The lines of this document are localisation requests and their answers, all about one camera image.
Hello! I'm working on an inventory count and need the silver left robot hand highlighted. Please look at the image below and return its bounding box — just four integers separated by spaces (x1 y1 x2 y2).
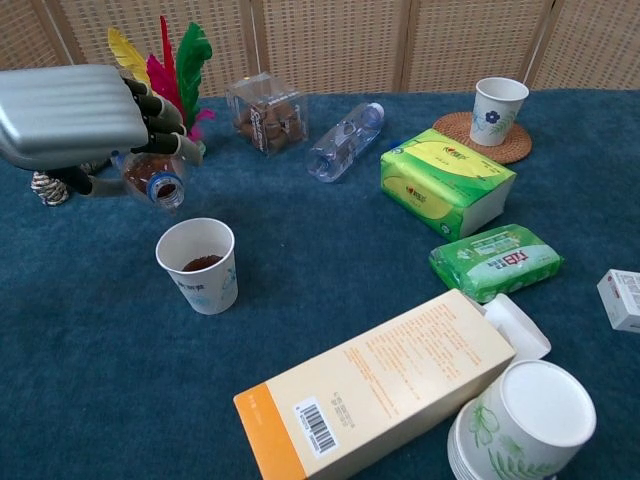
0 64 205 199

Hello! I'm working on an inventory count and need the Pepsi bottle with brown liquid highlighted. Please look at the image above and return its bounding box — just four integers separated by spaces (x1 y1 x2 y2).
110 149 187 210

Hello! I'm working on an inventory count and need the paper cup with blue print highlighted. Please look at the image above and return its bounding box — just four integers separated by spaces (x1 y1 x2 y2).
154 217 240 316

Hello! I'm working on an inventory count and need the paper cup with blue flower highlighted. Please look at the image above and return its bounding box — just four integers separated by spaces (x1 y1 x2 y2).
468 77 530 147

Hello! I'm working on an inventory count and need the colourful feather shuttlecock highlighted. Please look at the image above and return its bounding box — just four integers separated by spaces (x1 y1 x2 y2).
107 14 217 154

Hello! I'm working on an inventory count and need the clear box with brown blocks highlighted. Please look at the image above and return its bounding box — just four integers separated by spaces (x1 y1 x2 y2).
224 72 310 159

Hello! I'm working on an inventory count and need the woven wooden folding screen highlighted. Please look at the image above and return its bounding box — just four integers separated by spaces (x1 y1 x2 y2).
0 0 640 104

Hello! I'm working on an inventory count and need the empty clear water bottle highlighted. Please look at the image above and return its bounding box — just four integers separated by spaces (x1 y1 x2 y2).
306 102 386 184

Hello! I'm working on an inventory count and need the dark blue table cloth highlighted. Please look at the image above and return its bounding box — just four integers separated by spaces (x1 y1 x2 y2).
0 88 640 480

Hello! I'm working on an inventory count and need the green yellow tissue pack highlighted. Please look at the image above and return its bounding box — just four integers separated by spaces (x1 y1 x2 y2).
379 128 518 240

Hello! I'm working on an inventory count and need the long cream orange carton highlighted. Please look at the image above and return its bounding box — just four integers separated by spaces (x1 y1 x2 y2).
233 288 552 480

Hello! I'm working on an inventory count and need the round woven rattan coaster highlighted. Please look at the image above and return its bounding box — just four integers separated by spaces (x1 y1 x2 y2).
432 111 534 165

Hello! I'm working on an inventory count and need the green wet wipes pack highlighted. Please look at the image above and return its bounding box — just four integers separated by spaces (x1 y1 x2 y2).
428 223 565 304

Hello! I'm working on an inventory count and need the stack of leaf-print paper cups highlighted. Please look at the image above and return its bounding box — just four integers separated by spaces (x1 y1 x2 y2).
447 359 598 480

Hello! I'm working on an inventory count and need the small white cardboard box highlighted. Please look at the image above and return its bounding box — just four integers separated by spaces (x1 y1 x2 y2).
596 268 640 334

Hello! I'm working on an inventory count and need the braided rope bundle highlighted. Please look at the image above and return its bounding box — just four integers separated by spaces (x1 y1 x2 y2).
30 158 112 207

